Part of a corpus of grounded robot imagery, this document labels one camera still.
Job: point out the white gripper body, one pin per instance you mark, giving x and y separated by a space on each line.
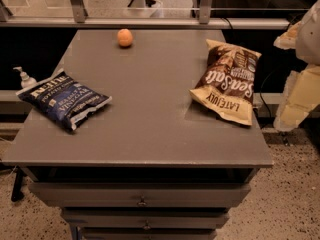
309 37

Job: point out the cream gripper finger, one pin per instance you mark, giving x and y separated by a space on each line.
287 40
301 95

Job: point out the orange fruit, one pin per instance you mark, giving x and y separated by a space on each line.
125 38

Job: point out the brown Late July chip bag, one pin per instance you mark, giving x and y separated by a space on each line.
227 86

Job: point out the blue potato chip bag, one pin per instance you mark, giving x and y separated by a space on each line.
63 100

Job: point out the grey middle drawer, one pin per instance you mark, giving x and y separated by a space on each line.
146 219

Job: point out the grey drawer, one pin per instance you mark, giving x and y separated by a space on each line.
153 234
146 219
150 195

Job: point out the grey bottom drawer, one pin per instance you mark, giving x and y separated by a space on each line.
153 234

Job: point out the white pump dispenser bottle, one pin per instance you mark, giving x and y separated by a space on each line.
26 80

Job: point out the grey top drawer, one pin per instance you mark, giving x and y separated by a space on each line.
150 195

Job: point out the metal railing frame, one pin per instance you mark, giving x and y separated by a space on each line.
170 14

